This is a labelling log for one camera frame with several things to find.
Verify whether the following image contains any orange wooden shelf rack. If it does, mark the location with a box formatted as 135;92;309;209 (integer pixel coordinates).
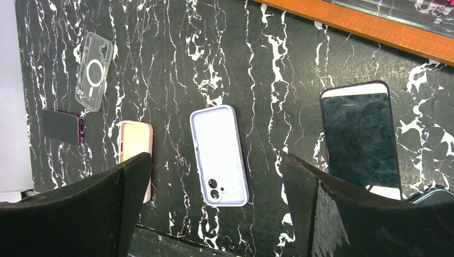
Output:
259;1;453;66

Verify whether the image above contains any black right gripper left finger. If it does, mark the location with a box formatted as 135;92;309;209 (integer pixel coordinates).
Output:
1;153;152;256

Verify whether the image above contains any dark purple phone case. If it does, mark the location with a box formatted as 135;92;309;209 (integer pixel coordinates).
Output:
41;110;82;145

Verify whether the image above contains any black screen smartphone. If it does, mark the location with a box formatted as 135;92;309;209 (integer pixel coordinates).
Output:
320;80;403;200

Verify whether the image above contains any pink phone case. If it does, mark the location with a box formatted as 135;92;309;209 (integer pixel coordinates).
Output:
117;120;154;204

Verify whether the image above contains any clear magsafe phone case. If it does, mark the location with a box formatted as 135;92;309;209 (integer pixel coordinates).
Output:
75;32;114;112

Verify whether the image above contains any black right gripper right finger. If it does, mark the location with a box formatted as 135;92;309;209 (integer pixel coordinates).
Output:
281;154;453;256

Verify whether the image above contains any dark teal phone case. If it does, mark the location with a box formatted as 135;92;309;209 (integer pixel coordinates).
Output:
408;185;453;206

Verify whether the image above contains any lavender phone case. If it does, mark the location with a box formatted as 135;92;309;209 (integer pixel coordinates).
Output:
190;105;249;207

